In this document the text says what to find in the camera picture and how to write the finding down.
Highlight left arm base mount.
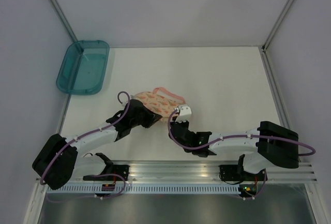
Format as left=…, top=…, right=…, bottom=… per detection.
left=102, top=165, right=130, bottom=193

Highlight teal plastic tray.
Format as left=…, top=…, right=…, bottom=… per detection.
left=56, top=40, right=110, bottom=95

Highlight right aluminium frame post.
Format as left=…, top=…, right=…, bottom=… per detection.
left=261, top=0, right=296, bottom=53

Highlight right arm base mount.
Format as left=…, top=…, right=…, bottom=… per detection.
left=219, top=165, right=263, bottom=198

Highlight aluminium mounting rail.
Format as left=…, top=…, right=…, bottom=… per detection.
left=36, top=159, right=318, bottom=183

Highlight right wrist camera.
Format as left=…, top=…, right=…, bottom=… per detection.
left=173, top=104, right=192, bottom=123

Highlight floral mesh laundry bag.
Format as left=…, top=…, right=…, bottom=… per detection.
left=131, top=87, right=186, bottom=123

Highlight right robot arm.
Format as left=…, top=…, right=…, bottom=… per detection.
left=168, top=121, right=299, bottom=176

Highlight left aluminium frame post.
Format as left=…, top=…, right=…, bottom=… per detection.
left=48, top=0, right=78, bottom=42

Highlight aluminium frame post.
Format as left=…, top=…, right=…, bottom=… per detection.
left=48, top=0, right=78, bottom=42
left=261, top=0, right=296, bottom=53

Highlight white slotted cable duct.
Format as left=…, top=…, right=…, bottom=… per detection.
left=47, top=183, right=240, bottom=195

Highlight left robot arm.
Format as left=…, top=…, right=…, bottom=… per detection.
left=32, top=99, right=162, bottom=190

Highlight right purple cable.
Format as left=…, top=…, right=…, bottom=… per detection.
left=167, top=108, right=317, bottom=201

